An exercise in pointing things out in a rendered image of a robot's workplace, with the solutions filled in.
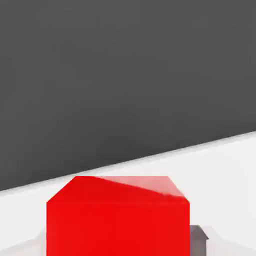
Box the small red cube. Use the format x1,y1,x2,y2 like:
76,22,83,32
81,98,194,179
46,175,191,256

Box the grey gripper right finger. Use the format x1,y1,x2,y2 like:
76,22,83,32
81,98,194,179
189,224,256,256

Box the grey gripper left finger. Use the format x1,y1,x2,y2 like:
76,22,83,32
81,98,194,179
0,227,48,256

